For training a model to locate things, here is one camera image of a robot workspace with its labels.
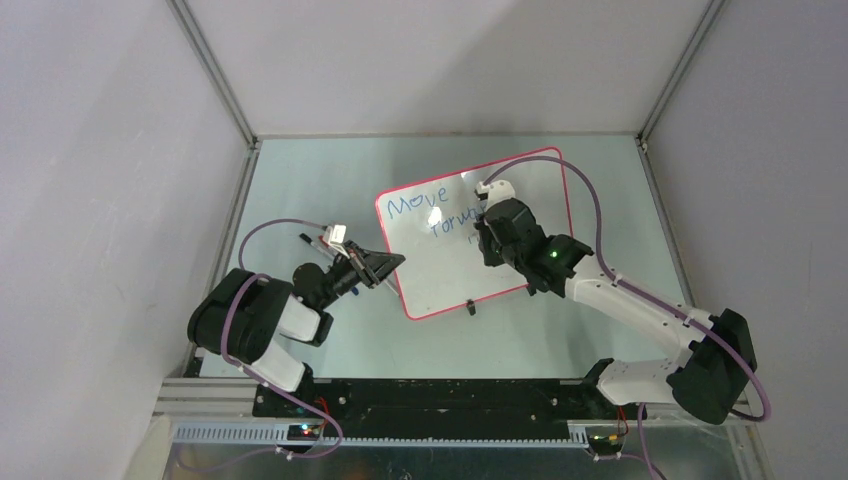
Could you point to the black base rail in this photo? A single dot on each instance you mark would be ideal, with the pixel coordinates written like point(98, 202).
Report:
point(462, 410)

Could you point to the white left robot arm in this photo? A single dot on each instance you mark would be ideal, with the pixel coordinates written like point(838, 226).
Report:
point(245, 312)

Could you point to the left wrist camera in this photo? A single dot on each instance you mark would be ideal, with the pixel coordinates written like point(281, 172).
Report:
point(334, 235)

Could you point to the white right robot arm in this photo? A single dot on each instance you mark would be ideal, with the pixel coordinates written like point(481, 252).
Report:
point(708, 360)

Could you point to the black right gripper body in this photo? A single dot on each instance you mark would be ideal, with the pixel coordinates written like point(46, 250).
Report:
point(495, 255)

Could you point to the black cap marker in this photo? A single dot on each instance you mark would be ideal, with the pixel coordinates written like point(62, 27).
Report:
point(316, 245)

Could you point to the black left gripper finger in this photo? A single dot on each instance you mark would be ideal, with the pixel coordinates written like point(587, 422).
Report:
point(371, 276)
point(370, 261)

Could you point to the aluminium frame profile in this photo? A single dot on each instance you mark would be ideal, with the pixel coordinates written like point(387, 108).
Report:
point(239, 411)

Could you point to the pink framed whiteboard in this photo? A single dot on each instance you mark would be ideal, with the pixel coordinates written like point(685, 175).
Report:
point(430, 223)

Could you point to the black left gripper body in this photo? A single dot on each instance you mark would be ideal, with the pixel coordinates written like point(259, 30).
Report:
point(342, 277)

